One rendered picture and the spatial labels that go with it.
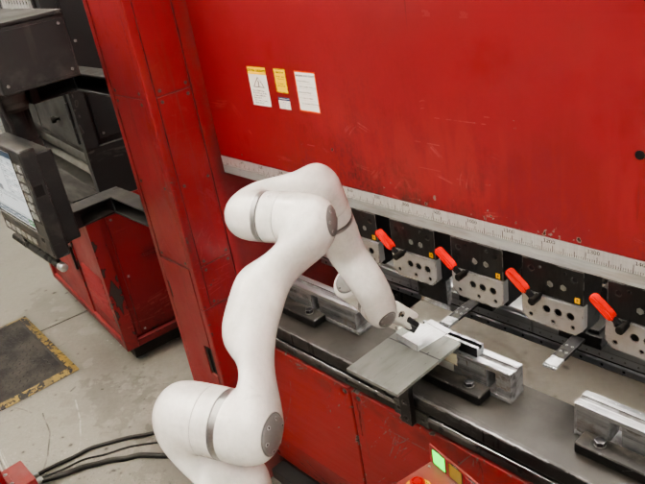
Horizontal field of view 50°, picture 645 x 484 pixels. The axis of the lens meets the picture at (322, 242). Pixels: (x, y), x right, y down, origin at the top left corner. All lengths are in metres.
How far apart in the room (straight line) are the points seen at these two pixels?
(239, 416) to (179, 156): 1.30
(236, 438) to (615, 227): 0.83
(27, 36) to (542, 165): 1.46
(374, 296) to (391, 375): 0.33
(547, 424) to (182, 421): 1.00
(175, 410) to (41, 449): 2.50
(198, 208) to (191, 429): 1.28
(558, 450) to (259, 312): 0.89
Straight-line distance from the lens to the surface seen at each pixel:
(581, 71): 1.39
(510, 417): 1.88
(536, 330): 2.08
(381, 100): 1.71
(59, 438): 3.68
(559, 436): 1.84
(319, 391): 2.33
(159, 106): 2.22
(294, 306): 2.35
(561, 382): 3.38
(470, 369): 1.93
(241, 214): 1.30
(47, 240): 2.30
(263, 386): 1.16
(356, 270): 1.55
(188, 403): 1.19
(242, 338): 1.18
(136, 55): 2.18
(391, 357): 1.88
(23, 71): 2.21
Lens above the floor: 2.13
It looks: 26 degrees down
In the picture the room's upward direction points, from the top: 10 degrees counter-clockwise
